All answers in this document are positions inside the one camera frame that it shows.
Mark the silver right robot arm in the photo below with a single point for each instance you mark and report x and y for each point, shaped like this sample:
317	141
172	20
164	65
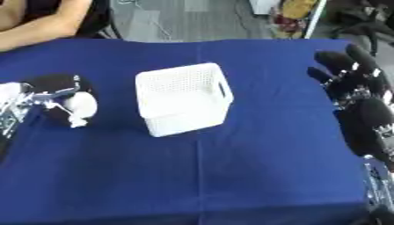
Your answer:
380	187

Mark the white pole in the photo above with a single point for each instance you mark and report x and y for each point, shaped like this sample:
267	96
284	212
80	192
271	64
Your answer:
314	19

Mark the yellow and red bag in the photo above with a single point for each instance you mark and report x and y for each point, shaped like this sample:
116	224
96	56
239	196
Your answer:
292	14

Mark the person's forearm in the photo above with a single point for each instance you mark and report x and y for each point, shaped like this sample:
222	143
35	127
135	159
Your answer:
46	26

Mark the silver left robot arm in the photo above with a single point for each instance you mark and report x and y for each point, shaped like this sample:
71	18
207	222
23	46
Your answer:
11	111

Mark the black office chair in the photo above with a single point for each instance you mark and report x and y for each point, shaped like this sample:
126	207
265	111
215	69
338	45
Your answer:
367	23

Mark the white plastic basket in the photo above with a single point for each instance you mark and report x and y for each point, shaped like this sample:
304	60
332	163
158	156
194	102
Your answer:
179	99

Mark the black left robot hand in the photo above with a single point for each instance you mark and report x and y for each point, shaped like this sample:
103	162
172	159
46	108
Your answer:
54	83

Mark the white round object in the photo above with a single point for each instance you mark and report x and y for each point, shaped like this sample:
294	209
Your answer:
81	106

